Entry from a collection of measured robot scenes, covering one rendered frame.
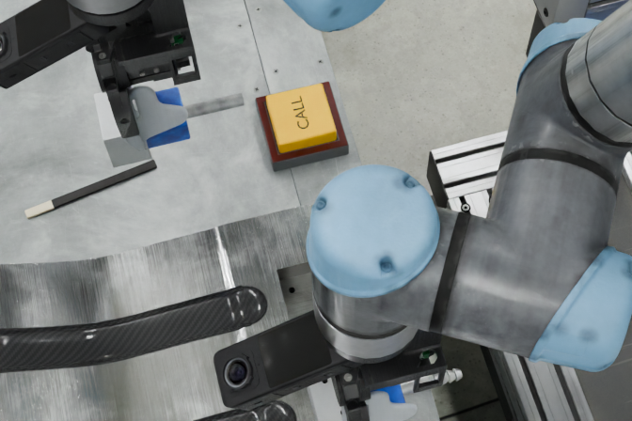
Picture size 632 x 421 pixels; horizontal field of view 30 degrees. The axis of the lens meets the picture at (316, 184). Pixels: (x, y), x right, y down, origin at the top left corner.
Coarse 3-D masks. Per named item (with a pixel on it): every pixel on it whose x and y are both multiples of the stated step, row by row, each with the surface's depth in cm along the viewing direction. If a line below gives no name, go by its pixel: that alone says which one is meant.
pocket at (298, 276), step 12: (300, 264) 106; (288, 276) 108; (300, 276) 109; (288, 288) 108; (300, 288) 108; (288, 300) 108; (300, 300) 108; (312, 300) 107; (288, 312) 107; (300, 312) 107
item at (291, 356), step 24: (312, 312) 84; (264, 336) 86; (288, 336) 85; (312, 336) 84; (216, 360) 87; (240, 360) 86; (264, 360) 85; (288, 360) 84; (312, 360) 83; (336, 360) 82; (240, 384) 85; (264, 384) 85; (288, 384) 84; (240, 408) 86
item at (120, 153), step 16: (96, 96) 106; (160, 96) 108; (176, 96) 108; (240, 96) 109; (192, 112) 108; (208, 112) 108; (112, 128) 105; (176, 128) 106; (112, 144) 105; (128, 144) 106; (160, 144) 108; (112, 160) 108; (128, 160) 109; (144, 160) 109
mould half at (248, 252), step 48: (192, 240) 108; (240, 240) 107; (288, 240) 107; (0, 288) 103; (48, 288) 105; (96, 288) 106; (144, 288) 106; (192, 288) 106; (240, 336) 103; (0, 384) 98; (48, 384) 100; (96, 384) 102; (144, 384) 102; (192, 384) 102
